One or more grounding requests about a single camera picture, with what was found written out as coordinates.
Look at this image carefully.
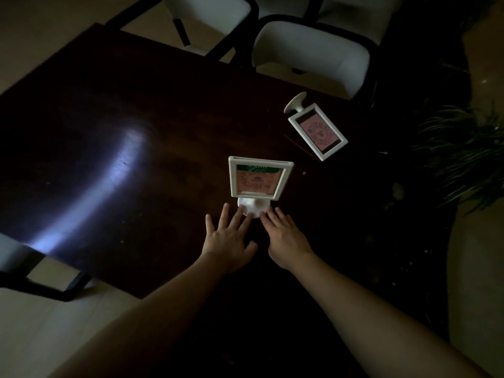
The person's right hand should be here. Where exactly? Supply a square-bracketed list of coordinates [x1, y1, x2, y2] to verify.
[259, 207, 316, 272]

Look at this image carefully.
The person's left hand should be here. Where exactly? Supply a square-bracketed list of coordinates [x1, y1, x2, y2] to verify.
[201, 203, 259, 274]

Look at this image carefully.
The person's right forearm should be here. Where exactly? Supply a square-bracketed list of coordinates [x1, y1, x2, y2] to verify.
[291, 251, 493, 378]

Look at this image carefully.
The person's left forearm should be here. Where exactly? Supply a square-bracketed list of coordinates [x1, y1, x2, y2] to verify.
[47, 252, 237, 378]

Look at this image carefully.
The pink printed card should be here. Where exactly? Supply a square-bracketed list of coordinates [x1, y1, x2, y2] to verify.
[236, 164, 286, 195]
[296, 113, 341, 151]

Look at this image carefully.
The white sign holder with base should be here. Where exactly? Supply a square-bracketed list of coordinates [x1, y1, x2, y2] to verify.
[283, 91, 349, 162]
[228, 156, 295, 219]

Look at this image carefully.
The green leafy plant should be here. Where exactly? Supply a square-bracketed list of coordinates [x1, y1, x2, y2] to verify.
[411, 101, 504, 215]

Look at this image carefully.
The white chair with black frame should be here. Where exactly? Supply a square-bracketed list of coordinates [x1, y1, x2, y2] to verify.
[106, 0, 260, 62]
[303, 0, 407, 47]
[0, 232, 93, 303]
[241, 15, 379, 104]

